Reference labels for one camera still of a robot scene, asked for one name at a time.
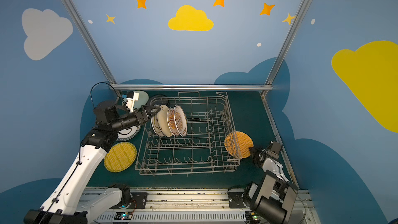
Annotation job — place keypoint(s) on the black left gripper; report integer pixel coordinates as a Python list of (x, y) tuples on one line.
[(144, 115)]

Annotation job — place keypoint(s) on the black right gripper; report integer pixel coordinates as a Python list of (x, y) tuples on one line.
[(257, 155)]

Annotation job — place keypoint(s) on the white plate black emblem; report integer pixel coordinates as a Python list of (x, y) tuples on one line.
[(156, 127)]

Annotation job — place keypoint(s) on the cream plate floral rim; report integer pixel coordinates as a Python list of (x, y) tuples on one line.
[(163, 121)]

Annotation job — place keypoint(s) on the orange woven plate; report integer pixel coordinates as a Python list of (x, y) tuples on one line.
[(238, 144)]

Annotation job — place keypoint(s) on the yellow woven plate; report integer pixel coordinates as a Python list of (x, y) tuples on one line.
[(120, 157)]

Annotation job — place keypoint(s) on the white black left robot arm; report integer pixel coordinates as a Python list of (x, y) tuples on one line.
[(62, 205)]

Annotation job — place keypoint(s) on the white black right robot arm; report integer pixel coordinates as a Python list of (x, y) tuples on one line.
[(274, 197)]

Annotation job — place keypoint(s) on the dark black plate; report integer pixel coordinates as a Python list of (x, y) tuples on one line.
[(158, 99)]

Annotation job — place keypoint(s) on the pale green floral plate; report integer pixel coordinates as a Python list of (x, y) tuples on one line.
[(143, 98)]

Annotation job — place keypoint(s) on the white plate green text rim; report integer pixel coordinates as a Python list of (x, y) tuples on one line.
[(127, 134)]

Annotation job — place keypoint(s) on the right green circuit board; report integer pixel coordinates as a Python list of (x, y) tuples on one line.
[(252, 218)]

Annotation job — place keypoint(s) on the green circuit board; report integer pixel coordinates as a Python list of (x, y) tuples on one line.
[(252, 218), (123, 215)]

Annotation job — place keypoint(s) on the left green circuit board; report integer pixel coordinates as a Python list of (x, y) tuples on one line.
[(123, 215)]

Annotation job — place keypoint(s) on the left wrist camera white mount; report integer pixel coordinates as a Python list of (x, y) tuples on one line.
[(129, 99)]

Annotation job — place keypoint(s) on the grey wire dish rack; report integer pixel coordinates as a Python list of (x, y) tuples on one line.
[(210, 120)]

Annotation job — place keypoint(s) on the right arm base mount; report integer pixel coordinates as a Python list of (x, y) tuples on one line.
[(236, 199)]

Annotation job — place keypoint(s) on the horizontal aluminium frame bar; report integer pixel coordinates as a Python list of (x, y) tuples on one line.
[(193, 87)]

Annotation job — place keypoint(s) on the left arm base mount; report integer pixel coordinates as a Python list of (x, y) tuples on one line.
[(138, 200)]

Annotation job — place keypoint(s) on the aluminium rail base frame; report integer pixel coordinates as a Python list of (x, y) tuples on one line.
[(180, 206)]

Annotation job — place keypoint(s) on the left diagonal aluminium post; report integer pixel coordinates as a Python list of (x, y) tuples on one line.
[(83, 30)]

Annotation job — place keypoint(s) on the diagonal aluminium post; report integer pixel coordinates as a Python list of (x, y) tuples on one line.
[(83, 30), (300, 15)]

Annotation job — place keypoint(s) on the right diagonal aluminium post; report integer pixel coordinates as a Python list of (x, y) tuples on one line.
[(300, 15)]

